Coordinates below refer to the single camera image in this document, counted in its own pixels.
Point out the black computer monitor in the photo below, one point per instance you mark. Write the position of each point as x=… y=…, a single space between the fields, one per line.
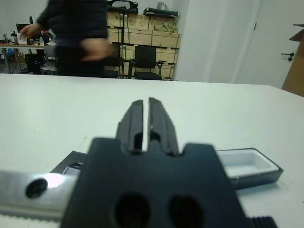
x=20 y=26

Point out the person's bare hand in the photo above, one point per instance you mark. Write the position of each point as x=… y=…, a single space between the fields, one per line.
x=95 y=50
x=32 y=31

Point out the person in black clothes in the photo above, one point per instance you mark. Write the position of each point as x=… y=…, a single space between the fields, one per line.
x=76 y=19

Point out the clear plastic bottle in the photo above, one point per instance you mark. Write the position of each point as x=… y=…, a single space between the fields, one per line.
x=41 y=41

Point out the black computer tower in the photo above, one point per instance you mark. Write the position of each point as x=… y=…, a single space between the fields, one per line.
x=33 y=63

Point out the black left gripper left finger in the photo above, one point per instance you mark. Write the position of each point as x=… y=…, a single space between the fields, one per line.
x=133 y=128

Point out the black bag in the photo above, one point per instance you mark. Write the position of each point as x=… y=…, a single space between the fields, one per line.
x=123 y=4

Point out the white door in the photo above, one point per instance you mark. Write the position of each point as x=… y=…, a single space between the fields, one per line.
x=268 y=35

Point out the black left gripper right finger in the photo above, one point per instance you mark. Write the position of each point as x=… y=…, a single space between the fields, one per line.
x=164 y=128

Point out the grey plastic chair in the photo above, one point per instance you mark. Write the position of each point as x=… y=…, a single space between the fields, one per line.
x=50 y=51

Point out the white cup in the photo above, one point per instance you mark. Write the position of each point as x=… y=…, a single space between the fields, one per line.
x=21 y=40

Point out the black mesh visitor chair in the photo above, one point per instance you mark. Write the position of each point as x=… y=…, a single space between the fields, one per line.
x=114 y=64
x=145 y=55

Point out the wood top office desk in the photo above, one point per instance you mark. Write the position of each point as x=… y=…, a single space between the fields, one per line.
x=14 y=45

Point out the flat black case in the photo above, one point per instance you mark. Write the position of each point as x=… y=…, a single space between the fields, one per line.
x=161 y=12

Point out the black box base white insert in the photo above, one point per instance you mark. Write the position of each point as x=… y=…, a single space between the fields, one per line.
x=249 y=164

